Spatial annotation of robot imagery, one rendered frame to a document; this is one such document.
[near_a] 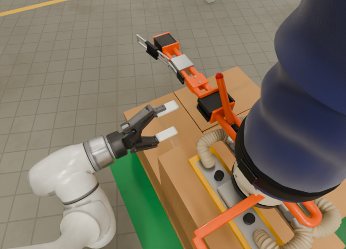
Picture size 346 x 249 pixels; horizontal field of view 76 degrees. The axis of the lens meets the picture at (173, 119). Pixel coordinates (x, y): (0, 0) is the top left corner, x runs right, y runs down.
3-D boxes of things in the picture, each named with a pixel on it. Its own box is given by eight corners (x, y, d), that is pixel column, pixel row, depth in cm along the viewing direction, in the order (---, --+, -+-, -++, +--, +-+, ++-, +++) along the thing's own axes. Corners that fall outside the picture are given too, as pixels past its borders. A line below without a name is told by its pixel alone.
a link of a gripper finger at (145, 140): (134, 143, 64) (132, 146, 65) (161, 143, 73) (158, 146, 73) (128, 133, 66) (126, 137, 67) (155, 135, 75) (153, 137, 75)
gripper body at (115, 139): (101, 130, 62) (133, 117, 64) (108, 144, 69) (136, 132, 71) (111, 151, 58) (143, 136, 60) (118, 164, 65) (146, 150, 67)
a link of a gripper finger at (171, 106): (152, 110, 63) (152, 109, 62) (173, 101, 65) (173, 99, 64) (156, 118, 61) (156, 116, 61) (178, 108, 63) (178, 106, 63)
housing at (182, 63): (193, 73, 85) (194, 64, 81) (178, 79, 83) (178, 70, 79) (184, 62, 88) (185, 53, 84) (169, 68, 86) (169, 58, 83)
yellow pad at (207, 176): (283, 247, 60) (291, 244, 56) (255, 268, 58) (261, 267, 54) (212, 148, 78) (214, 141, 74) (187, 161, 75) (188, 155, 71)
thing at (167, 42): (179, 52, 91) (179, 42, 87) (162, 58, 89) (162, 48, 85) (169, 41, 95) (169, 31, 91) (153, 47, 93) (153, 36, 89)
